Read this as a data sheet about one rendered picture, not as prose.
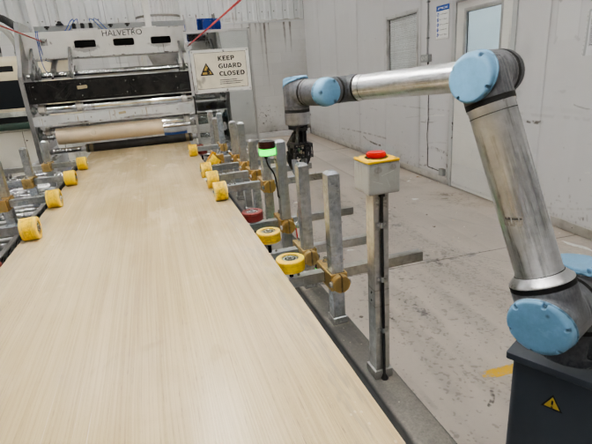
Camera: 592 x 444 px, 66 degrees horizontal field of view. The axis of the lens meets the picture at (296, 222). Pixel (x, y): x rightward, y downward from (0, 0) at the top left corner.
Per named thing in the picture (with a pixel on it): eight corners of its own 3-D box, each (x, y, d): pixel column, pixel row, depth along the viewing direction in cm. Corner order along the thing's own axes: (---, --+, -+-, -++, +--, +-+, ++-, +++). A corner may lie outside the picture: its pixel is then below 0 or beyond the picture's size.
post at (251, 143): (263, 233, 227) (254, 138, 212) (265, 236, 224) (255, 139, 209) (256, 235, 226) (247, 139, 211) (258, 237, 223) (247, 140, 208)
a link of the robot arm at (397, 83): (543, 44, 115) (347, 71, 165) (521, 45, 107) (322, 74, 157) (541, 91, 118) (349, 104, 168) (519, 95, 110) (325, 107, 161)
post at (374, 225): (383, 364, 111) (381, 186, 97) (393, 376, 106) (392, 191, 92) (366, 369, 110) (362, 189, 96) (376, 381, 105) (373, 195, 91)
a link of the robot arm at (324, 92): (344, 75, 150) (319, 77, 159) (320, 77, 143) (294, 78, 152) (346, 104, 153) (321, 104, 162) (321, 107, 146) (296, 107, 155)
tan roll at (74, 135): (225, 126, 393) (224, 111, 389) (227, 127, 382) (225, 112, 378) (45, 145, 356) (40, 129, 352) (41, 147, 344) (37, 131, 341)
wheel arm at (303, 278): (417, 259, 142) (417, 247, 140) (423, 263, 138) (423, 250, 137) (284, 287, 130) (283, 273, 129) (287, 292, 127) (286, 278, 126)
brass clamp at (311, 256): (307, 250, 161) (307, 237, 159) (321, 264, 149) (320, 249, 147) (292, 253, 159) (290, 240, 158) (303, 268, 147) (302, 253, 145)
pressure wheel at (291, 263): (286, 284, 135) (283, 249, 131) (311, 288, 131) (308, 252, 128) (274, 297, 128) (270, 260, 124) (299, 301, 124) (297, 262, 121)
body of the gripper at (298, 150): (294, 161, 162) (292, 127, 158) (287, 158, 170) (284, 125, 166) (314, 159, 164) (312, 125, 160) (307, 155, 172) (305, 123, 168)
